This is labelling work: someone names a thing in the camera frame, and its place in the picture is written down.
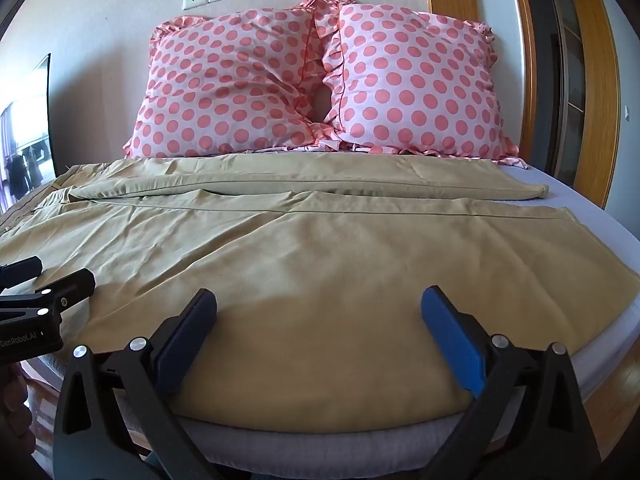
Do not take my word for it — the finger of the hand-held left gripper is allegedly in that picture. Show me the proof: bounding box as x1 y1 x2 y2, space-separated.
0 256 44 291
0 268 96 317

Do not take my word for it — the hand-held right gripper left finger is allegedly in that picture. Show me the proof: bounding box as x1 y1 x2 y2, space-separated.
52 288 219 480

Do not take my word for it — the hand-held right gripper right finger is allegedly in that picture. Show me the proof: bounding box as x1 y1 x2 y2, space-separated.
421 285 602 480

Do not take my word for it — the tan bed sheet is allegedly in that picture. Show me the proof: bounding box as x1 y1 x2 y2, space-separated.
0 152 640 419

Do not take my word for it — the person's left hand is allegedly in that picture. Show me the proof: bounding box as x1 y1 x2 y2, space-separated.
0 362 37 480

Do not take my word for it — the bed with grey sheet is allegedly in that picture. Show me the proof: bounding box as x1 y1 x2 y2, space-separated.
30 148 640 472

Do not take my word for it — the pink polka dot pillow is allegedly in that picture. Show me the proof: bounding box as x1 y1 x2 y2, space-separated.
123 0 346 158
312 2 528 168

